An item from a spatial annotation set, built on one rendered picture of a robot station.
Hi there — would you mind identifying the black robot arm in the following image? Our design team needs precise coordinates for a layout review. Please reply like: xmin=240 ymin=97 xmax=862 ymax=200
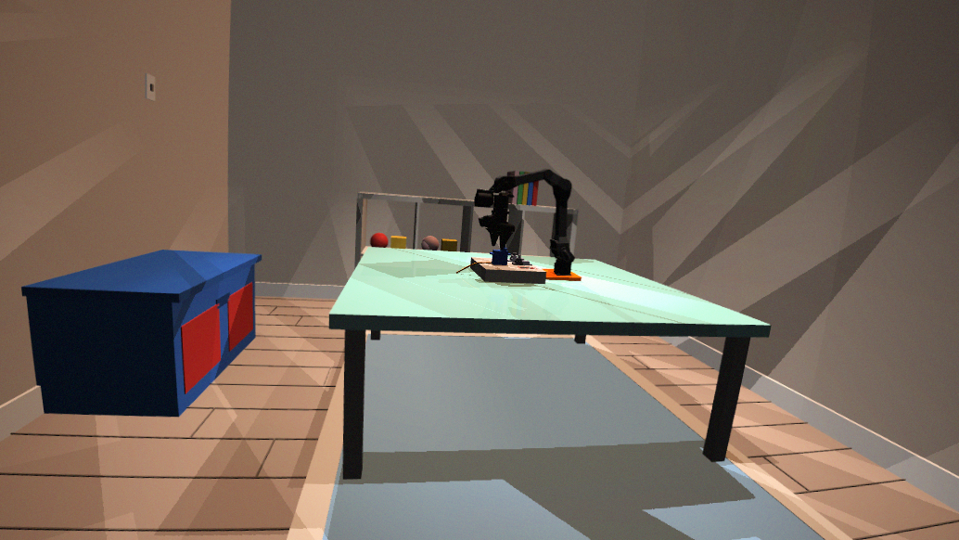
xmin=475 ymin=170 xmax=575 ymax=276

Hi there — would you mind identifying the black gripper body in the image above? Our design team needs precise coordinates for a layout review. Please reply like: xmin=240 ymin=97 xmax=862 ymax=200
xmin=484 ymin=208 xmax=515 ymax=233

